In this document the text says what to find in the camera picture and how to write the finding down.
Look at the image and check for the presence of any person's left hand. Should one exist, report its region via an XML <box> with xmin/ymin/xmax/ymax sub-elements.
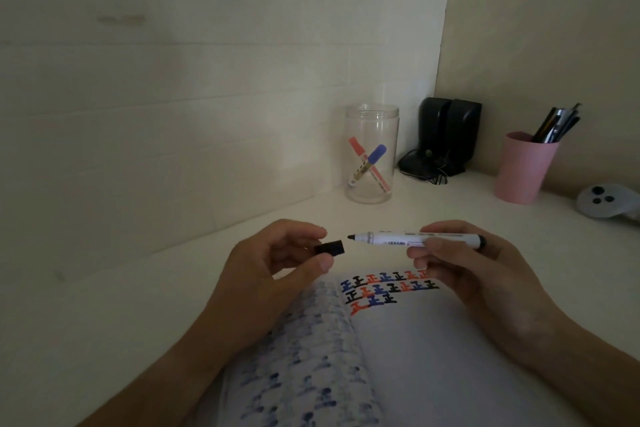
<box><xmin>204</xmin><ymin>219</ymin><xmax>334</xmax><ymax>356</ymax></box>

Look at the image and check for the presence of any open notebook with marker marks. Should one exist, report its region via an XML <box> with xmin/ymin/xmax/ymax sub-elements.
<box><xmin>197</xmin><ymin>269</ymin><xmax>581</xmax><ymax>427</ymax></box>

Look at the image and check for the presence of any white marker with black tip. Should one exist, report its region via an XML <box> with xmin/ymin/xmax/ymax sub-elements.
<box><xmin>348</xmin><ymin>230</ymin><xmax>487</xmax><ymax>250</ymax></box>

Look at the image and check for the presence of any person's right forearm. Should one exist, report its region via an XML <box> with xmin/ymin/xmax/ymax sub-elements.
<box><xmin>500</xmin><ymin>314</ymin><xmax>640</xmax><ymax>427</ymax></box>

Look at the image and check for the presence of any black marker cap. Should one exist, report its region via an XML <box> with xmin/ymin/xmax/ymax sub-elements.
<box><xmin>315</xmin><ymin>240</ymin><xmax>347</xmax><ymax>258</ymax></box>

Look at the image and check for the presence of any black speaker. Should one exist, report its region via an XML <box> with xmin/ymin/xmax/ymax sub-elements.
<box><xmin>444</xmin><ymin>99</ymin><xmax>483</xmax><ymax>176</ymax></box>
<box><xmin>418</xmin><ymin>97</ymin><xmax>454</xmax><ymax>167</ymax></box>

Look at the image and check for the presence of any blue capped marker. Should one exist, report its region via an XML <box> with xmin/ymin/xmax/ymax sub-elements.
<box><xmin>348</xmin><ymin>144</ymin><xmax>388</xmax><ymax>187</ymax></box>

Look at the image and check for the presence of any pink cup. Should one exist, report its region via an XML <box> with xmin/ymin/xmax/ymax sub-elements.
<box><xmin>494</xmin><ymin>131</ymin><xmax>560</xmax><ymax>205</ymax></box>

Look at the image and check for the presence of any bunch of dark pens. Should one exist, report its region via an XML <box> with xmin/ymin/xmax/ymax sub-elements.
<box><xmin>530</xmin><ymin>102</ymin><xmax>583</xmax><ymax>144</ymax></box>

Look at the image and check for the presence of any black cable bundle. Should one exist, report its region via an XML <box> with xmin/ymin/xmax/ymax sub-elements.
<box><xmin>397</xmin><ymin>148</ymin><xmax>452</xmax><ymax>186</ymax></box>

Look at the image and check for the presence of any person's left forearm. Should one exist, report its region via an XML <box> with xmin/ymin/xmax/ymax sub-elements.
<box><xmin>75</xmin><ymin>327</ymin><xmax>251</xmax><ymax>427</ymax></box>

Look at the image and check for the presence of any clear plastic jar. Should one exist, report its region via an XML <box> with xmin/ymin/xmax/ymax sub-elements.
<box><xmin>344</xmin><ymin>103</ymin><xmax>401</xmax><ymax>205</ymax></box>

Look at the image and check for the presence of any red capped marker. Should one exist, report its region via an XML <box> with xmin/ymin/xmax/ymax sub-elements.
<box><xmin>348</xmin><ymin>136</ymin><xmax>390</xmax><ymax>192</ymax></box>

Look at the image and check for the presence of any person's right hand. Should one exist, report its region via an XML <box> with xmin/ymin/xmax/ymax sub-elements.
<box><xmin>407</xmin><ymin>220</ymin><xmax>569</xmax><ymax>358</ymax></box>

